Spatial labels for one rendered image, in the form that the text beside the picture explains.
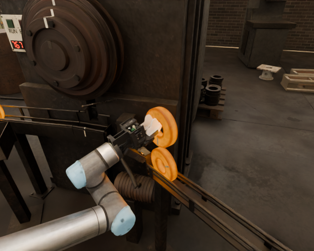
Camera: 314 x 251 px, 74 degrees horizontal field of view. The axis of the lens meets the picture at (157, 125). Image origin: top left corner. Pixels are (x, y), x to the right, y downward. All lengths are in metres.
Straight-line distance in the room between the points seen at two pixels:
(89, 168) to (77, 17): 0.58
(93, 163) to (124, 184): 0.46
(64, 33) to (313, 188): 2.03
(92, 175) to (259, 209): 1.38
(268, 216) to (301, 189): 0.44
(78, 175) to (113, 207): 0.14
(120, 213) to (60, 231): 0.16
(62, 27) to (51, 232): 0.69
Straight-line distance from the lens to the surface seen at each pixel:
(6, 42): 3.87
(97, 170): 0.66
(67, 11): 0.96
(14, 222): 1.84
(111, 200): 0.67
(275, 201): 1.90
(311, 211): 1.97
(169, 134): 0.72
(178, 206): 1.57
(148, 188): 1.07
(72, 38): 0.91
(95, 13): 0.93
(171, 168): 0.84
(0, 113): 1.64
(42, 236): 0.59
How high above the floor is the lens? 1.32
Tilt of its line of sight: 32 degrees down
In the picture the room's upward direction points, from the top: straight up
